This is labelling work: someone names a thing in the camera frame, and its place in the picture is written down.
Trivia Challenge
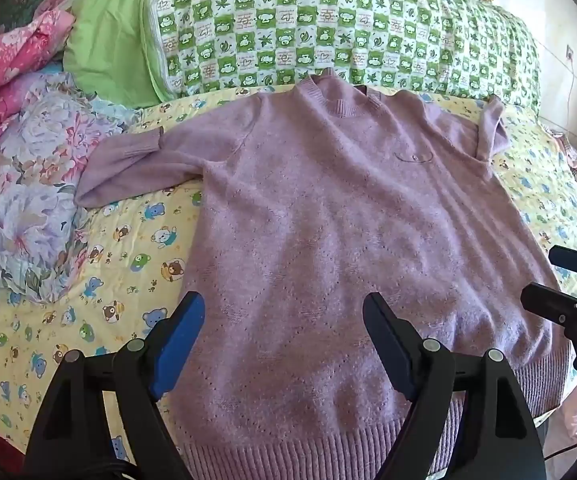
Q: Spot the pink floral blanket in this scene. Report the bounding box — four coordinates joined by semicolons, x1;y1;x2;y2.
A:
0;0;76;151

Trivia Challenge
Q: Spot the lime green pillow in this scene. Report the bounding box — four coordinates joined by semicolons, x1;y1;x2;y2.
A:
62;0;176;110

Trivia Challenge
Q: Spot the mauve knitted sweater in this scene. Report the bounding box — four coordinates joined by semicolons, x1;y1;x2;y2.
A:
75;73;572;480

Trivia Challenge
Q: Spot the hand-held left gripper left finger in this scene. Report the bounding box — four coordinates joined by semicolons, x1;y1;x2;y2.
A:
23;291;206;480

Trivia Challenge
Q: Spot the light pink cloth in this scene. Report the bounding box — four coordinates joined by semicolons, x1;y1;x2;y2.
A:
533;377;577;461

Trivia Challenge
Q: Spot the thin wall cable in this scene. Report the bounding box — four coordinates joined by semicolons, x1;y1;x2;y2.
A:
563;57;577;136

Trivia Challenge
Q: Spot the yellow bear print bed sheet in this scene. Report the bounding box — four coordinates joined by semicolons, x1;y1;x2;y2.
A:
0;87;577;471

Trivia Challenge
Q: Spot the pastel floral quilt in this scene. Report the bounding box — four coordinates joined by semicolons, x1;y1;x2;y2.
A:
0;71;142;306

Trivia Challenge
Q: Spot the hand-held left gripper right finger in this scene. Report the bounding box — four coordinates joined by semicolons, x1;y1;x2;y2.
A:
363;292;544;480

